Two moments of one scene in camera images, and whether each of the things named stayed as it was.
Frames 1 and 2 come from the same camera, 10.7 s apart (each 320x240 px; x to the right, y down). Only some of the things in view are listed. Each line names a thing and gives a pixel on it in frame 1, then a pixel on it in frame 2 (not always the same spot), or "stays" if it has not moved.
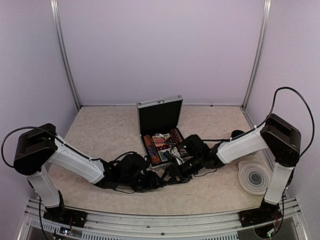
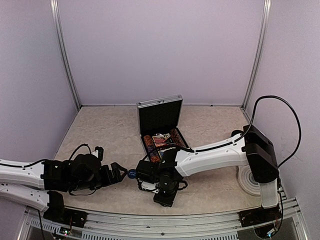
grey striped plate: (253, 177) stays
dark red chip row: (178, 139) stays
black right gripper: (173, 180) -> (166, 201)
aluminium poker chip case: (162, 140) stays
